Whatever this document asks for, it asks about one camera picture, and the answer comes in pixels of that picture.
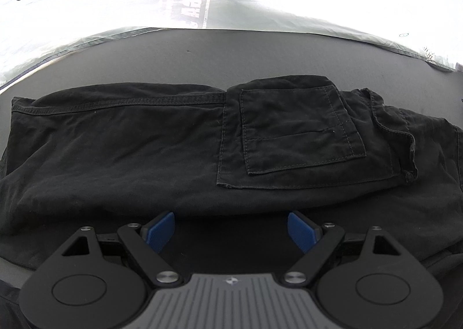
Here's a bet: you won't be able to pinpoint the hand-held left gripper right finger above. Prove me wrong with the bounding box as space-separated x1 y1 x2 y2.
282 209 403 286

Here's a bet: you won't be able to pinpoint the black pants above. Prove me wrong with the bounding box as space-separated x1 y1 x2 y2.
0 75 463 329

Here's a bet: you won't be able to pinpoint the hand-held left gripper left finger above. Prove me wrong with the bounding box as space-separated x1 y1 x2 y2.
61 210 183 286

